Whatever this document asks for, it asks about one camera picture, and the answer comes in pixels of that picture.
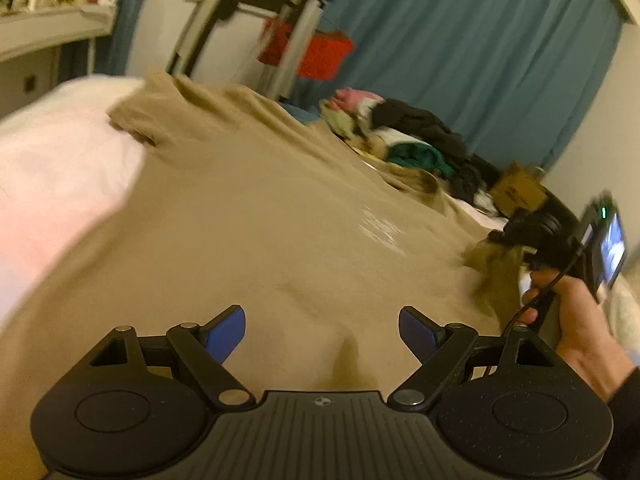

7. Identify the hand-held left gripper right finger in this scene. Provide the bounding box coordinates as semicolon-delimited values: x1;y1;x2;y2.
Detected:
387;305;557;409

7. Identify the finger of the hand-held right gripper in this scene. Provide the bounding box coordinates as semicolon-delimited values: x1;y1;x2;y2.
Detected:
487;209;527;253

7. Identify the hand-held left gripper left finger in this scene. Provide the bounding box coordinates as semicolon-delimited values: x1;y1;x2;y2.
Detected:
87;305;257;409

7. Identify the tan t-shirt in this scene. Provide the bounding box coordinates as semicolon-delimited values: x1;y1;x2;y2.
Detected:
0;69;527;480

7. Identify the person's right forearm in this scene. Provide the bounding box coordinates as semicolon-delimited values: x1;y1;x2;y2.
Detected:
594;364;640;480

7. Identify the pile of clothes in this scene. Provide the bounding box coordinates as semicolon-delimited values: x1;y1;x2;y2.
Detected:
319;87;507;217

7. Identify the person's right hand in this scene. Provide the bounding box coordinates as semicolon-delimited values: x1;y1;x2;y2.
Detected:
516;266;637;403

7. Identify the cardboard box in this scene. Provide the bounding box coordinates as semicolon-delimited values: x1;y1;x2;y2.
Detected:
490;161;549;217

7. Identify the white fluffy blanket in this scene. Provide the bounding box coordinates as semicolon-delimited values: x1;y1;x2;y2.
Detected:
602;277;640;368

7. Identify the wide blue curtain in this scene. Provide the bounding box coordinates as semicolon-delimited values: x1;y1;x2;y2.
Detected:
292;0;627;173

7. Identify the white bed sheet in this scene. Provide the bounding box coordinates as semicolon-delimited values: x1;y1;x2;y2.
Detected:
0;76;151;326

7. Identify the red basket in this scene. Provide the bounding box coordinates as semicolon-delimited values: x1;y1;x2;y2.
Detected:
259;16;357;82

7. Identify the metal exercise machine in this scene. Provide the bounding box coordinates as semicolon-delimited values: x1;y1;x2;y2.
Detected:
165;0;337;102

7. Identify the narrow blue curtain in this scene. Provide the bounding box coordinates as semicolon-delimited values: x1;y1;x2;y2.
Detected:
59;0;162;77

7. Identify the white shelf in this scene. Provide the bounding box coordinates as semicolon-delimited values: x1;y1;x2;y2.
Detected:
0;4;119;63

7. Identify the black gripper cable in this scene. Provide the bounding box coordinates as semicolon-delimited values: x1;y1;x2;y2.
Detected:
499;242;587;341

